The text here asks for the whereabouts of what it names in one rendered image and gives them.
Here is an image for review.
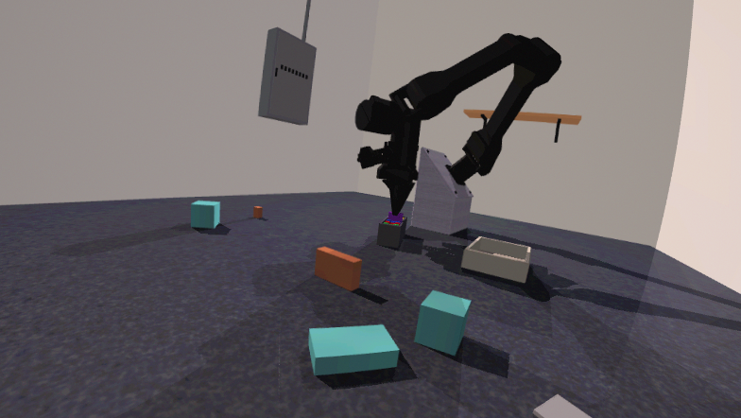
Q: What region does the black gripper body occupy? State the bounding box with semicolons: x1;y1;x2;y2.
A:
376;136;419;183

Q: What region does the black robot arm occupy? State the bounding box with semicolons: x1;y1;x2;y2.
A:
354;33;561;186

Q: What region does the teal rectangular block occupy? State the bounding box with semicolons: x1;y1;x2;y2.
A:
308;325;399;375

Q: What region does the teal cube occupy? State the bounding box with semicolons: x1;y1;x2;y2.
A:
191;201;220;229
414;290;471;356

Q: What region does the beige open-top tray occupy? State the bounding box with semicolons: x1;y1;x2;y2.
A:
461;236;531;283

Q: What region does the orange rectangular block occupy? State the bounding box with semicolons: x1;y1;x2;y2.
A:
315;247;362;290

